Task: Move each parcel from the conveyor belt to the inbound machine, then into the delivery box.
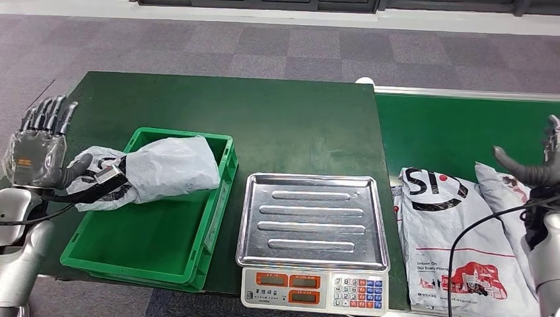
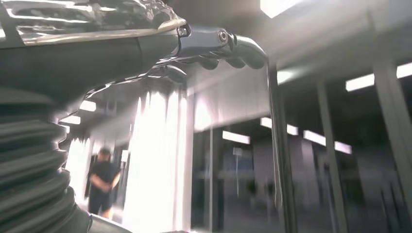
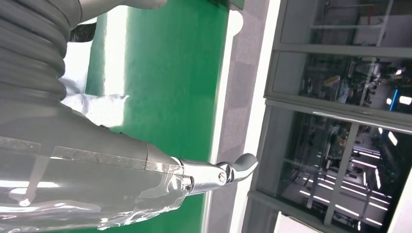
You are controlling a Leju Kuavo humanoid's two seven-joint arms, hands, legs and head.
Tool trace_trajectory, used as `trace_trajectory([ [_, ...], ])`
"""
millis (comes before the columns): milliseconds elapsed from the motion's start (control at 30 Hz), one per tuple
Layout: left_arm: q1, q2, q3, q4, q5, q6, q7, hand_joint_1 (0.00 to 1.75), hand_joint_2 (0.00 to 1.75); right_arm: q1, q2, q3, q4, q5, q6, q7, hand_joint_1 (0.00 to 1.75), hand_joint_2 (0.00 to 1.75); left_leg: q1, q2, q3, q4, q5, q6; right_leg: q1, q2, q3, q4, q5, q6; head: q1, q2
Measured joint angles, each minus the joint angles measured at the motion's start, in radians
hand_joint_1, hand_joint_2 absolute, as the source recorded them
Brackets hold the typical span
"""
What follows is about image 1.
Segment green conveyor belt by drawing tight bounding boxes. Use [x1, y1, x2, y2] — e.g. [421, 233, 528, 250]
[375, 92, 560, 185]

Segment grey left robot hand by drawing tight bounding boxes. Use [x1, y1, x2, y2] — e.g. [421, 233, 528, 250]
[1, 94, 94, 190]

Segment crumpled dirty grey parcel bag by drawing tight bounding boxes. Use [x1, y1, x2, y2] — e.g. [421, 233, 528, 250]
[474, 162, 547, 302]

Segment white floor ledge strip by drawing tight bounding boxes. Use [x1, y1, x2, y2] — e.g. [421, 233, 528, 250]
[0, 0, 560, 37]

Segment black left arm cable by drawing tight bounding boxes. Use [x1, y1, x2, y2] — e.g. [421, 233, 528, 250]
[0, 201, 76, 227]

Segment grey framed glass partition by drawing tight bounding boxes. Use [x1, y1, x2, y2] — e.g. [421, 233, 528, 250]
[131, 0, 560, 16]

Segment green plastic crate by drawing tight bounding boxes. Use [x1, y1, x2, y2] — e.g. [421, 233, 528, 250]
[59, 127, 240, 294]

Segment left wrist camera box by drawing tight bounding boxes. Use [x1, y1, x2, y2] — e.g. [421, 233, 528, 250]
[41, 164, 130, 205]

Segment steel scale weighing pan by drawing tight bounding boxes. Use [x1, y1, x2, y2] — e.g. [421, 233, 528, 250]
[236, 172, 391, 273]

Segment grey printed courier parcel bag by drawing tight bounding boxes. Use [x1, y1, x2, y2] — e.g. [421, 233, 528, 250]
[65, 136, 222, 213]
[392, 166, 541, 317]

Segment white electronic price scale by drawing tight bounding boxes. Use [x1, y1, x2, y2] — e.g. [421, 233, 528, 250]
[240, 267, 390, 317]

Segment silver conveyor side rail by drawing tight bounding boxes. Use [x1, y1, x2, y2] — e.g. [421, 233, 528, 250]
[355, 77, 560, 102]

